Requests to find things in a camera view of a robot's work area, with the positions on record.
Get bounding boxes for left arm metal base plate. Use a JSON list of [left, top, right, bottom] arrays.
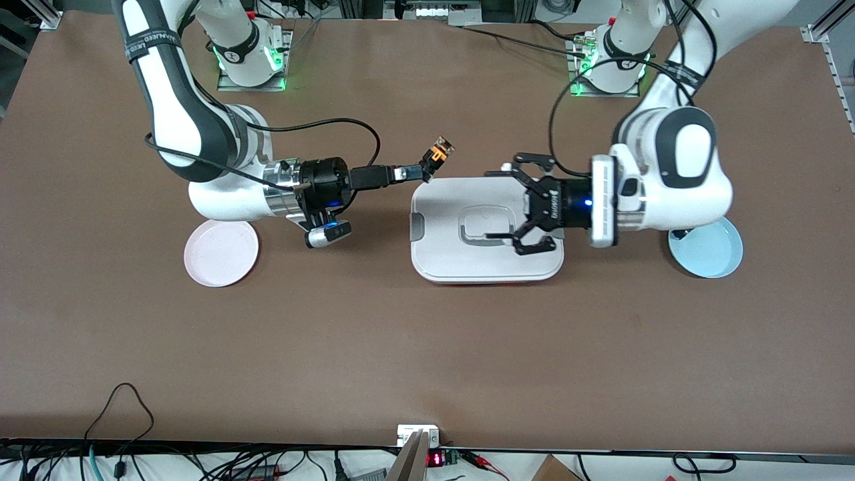
[[566, 37, 642, 98]]

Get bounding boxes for red clip lead wires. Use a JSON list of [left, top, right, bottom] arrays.
[[460, 450, 510, 479]]

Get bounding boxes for orange push-button switch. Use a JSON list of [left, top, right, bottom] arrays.
[[419, 136, 456, 178]]

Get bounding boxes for black looped table cable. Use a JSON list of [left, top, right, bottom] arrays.
[[83, 383, 155, 481]]

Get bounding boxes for black base power cable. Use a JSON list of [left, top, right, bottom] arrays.
[[461, 20, 592, 55]]

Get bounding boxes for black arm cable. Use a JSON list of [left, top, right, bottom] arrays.
[[144, 118, 382, 196], [548, 0, 719, 178]]

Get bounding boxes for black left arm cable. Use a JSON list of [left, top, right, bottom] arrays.
[[548, 0, 719, 178]]

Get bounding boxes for brown cardboard piece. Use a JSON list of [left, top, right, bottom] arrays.
[[531, 454, 583, 481]]

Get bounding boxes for white lidded storage box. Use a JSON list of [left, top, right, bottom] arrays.
[[409, 177, 565, 286]]

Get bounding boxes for aluminium frame extrusion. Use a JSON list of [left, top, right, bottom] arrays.
[[800, 0, 855, 132]]

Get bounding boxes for black coiled floor cable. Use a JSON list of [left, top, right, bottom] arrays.
[[673, 452, 737, 476]]

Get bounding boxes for aluminium camera mount bar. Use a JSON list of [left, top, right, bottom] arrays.
[[386, 431, 430, 481]]

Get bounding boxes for pink round plate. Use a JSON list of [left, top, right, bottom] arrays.
[[184, 219, 260, 288]]

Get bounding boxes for light blue round plate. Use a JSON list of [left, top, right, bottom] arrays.
[[668, 219, 743, 279]]

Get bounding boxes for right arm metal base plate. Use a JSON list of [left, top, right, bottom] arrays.
[[216, 29, 294, 92]]

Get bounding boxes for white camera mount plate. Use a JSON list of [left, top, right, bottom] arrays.
[[397, 424, 442, 448]]

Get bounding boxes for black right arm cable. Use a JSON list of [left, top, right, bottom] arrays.
[[144, 118, 382, 196]]

